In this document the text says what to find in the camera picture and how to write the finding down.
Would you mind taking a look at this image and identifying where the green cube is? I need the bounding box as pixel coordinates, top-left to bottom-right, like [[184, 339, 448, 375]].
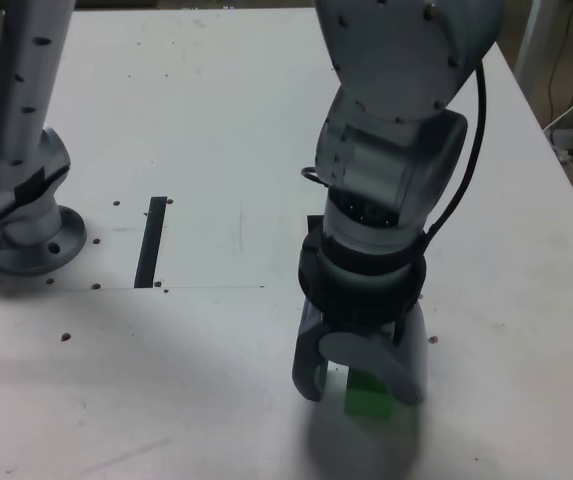
[[344, 368, 398, 420]]

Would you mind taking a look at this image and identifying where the black tape strip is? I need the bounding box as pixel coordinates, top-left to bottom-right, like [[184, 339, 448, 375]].
[[133, 196, 169, 290]]

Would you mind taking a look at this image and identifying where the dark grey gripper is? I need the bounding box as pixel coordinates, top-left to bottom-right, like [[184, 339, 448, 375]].
[[291, 299, 430, 406]]

